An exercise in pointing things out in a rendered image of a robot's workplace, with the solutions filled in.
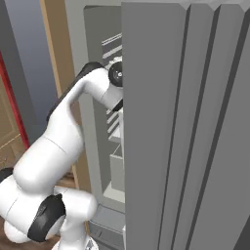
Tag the tan wooden door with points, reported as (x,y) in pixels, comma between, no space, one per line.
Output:
(6,130)

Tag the grey fridge door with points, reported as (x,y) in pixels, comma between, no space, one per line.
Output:
(185,130)

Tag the pale grey fridge crisper drawer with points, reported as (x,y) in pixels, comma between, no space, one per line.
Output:
(117,169)

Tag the grey fridge freezer drawer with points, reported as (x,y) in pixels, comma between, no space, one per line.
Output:
(107,224)

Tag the red door frame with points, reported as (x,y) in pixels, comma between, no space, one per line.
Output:
(11,97)

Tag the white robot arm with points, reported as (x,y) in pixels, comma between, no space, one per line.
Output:
(58,146)

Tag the tan wooden cabinet side panel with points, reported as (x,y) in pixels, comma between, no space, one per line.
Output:
(57,42)

